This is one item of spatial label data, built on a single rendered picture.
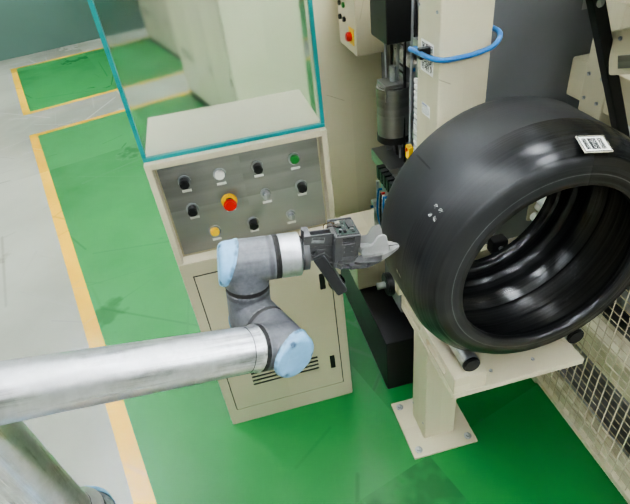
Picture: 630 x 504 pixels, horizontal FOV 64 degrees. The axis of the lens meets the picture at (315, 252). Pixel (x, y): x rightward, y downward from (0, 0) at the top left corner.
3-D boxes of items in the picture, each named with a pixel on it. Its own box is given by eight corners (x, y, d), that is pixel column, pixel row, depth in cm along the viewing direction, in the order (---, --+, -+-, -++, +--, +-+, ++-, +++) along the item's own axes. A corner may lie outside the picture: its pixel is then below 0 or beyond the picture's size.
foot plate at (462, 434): (391, 405, 221) (390, 402, 220) (448, 389, 225) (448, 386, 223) (414, 459, 200) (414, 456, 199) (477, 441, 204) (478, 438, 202)
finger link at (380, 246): (406, 235, 103) (363, 240, 101) (403, 258, 106) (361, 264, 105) (400, 227, 105) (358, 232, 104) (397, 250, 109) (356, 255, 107)
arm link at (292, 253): (283, 287, 101) (275, 259, 109) (307, 283, 102) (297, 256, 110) (282, 250, 96) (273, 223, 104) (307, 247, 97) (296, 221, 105)
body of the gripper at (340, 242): (365, 235, 100) (305, 243, 97) (362, 270, 105) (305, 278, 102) (353, 215, 106) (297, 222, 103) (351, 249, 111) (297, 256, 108)
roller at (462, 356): (424, 281, 152) (410, 286, 152) (422, 270, 149) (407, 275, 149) (481, 368, 124) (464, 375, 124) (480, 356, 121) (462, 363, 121)
